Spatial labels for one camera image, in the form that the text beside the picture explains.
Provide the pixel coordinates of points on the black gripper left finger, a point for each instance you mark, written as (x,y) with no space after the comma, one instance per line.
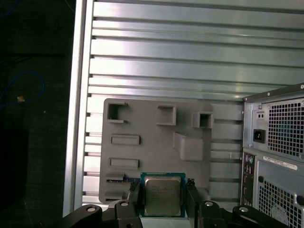
(126,213)

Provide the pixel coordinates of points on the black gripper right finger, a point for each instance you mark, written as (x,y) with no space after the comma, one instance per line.
(206,213)

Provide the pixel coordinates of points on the silver-topped CPU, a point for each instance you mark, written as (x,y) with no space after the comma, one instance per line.
(162,194)

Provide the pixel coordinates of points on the RAM stick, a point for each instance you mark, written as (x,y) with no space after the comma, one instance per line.
(131,179)

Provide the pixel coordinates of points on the black open PC case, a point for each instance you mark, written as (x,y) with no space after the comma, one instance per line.
(261,168)

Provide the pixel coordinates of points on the grey parts rack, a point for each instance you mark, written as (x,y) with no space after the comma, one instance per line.
(154,147)

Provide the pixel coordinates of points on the grey power supply unit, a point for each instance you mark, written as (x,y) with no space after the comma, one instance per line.
(285,128)

